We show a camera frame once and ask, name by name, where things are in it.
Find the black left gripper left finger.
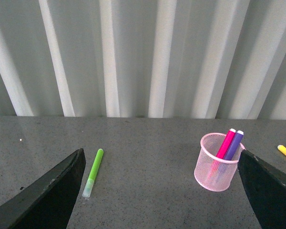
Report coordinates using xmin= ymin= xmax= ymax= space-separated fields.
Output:
xmin=0 ymin=148 xmax=85 ymax=229

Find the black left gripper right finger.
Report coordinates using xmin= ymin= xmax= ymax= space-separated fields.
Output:
xmin=238 ymin=150 xmax=286 ymax=229

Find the purple highlighter pen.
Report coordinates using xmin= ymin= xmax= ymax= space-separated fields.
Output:
xmin=216 ymin=130 xmax=245 ymax=177

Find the pink highlighter pen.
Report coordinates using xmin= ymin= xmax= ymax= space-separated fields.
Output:
xmin=207 ymin=128 xmax=237 ymax=182

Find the pink mesh cup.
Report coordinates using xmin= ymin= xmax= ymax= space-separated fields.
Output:
xmin=194 ymin=133 xmax=245 ymax=192

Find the green highlighter pen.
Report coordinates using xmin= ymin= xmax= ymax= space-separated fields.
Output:
xmin=82 ymin=148 xmax=104 ymax=198

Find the white pleated curtain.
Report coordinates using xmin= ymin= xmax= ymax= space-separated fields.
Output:
xmin=0 ymin=0 xmax=286 ymax=120

